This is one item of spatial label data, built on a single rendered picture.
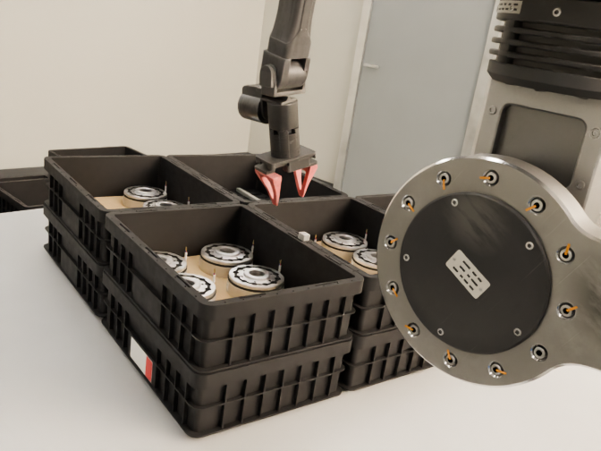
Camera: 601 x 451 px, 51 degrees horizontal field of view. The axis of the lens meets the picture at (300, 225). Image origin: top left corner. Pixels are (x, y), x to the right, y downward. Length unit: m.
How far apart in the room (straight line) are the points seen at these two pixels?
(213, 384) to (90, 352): 0.33
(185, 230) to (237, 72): 4.20
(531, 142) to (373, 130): 4.10
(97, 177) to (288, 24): 0.68
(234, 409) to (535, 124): 0.63
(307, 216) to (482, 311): 0.91
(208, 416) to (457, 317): 0.52
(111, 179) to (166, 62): 3.41
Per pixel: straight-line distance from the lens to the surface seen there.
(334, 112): 4.95
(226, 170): 1.75
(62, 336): 1.26
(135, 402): 1.08
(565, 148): 0.59
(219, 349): 0.93
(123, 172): 1.63
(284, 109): 1.17
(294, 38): 1.14
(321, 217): 1.45
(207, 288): 1.09
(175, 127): 5.13
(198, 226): 1.28
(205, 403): 0.97
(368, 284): 1.05
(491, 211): 0.54
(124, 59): 4.79
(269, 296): 0.92
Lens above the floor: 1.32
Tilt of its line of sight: 18 degrees down
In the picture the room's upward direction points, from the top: 9 degrees clockwise
